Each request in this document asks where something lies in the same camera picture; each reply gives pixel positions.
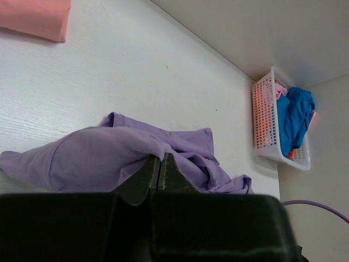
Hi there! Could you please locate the blue t shirt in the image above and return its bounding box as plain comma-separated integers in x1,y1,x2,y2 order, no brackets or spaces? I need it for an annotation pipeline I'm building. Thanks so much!
276,87,315,157

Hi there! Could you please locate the purple t shirt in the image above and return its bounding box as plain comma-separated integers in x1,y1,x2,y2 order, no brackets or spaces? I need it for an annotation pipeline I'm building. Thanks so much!
1,112,252,194

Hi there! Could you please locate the folded pink t shirt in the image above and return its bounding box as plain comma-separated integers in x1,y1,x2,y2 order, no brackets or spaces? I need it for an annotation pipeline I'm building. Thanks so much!
1,0,71,43

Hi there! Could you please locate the orange t shirt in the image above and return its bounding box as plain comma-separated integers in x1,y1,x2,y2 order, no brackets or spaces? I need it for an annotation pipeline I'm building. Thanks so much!
287,149,294,159

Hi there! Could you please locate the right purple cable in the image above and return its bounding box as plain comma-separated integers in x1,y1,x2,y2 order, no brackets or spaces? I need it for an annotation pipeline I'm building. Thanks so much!
280,199,349,225

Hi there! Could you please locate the white plastic basket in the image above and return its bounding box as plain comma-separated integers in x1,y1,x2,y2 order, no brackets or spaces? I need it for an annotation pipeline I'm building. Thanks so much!
251,65,311,171

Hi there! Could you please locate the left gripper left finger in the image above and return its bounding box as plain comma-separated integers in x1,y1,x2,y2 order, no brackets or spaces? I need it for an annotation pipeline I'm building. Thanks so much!
113,156,161,206

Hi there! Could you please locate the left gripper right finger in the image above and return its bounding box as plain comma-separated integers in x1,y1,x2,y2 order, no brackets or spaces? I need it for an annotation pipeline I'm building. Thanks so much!
157,153,198,193

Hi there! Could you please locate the light pink t shirt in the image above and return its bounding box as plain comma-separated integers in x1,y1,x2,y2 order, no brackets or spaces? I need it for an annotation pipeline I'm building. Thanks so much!
275,83,288,100

